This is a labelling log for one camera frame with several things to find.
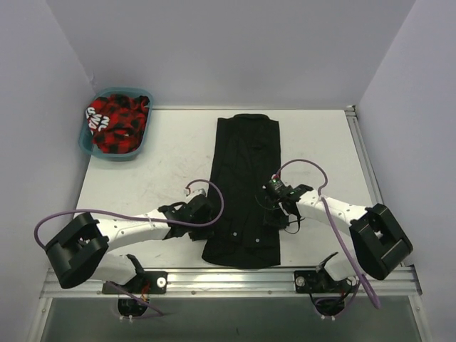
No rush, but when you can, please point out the teal plastic basket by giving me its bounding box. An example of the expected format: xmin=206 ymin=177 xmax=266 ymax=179
xmin=78 ymin=87 xmax=154 ymax=161

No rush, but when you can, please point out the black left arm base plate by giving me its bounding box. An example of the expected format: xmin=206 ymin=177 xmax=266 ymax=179
xmin=101 ymin=270 xmax=168 ymax=295

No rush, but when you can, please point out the black long sleeve shirt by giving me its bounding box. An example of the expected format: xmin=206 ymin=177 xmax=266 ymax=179
xmin=202 ymin=114 xmax=281 ymax=269

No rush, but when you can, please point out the red black plaid shirt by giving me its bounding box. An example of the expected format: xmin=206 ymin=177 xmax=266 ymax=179
xmin=85 ymin=94 xmax=150 ymax=155

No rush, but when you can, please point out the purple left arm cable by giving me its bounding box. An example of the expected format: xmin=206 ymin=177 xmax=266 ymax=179
xmin=33 ymin=180 xmax=225 ymax=317

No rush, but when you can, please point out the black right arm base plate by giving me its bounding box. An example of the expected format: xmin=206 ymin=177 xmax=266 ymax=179
xmin=294 ymin=270 xmax=343 ymax=294

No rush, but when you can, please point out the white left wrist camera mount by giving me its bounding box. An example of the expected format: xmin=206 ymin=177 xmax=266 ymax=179
xmin=184 ymin=188 xmax=207 ymax=197

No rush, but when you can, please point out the aluminium right side rail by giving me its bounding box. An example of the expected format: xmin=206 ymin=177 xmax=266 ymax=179
xmin=344 ymin=105 xmax=384 ymax=204

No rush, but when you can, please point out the aluminium rail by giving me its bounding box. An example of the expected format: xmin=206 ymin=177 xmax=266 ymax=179
xmin=40 ymin=266 xmax=423 ymax=299
xmin=344 ymin=105 xmax=384 ymax=204

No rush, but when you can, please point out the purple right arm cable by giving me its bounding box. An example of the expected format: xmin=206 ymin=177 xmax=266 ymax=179
xmin=273 ymin=158 xmax=381 ymax=309

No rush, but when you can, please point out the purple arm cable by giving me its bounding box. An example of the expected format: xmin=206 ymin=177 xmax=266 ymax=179
xmin=33 ymin=180 xmax=225 ymax=317
xmin=273 ymin=158 xmax=381 ymax=309

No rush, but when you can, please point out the aluminium front rail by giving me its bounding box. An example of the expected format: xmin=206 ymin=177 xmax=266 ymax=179
xmin=40 ymin=266 xmax=423 ymax=299

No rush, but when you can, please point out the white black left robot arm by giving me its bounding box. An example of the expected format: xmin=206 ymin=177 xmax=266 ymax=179
xmin=44 ymin=192 xmax=214 ymax=293

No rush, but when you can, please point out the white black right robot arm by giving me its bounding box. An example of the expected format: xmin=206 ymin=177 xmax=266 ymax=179
xmin=263 ymin=177 xmax=413 ymax=291

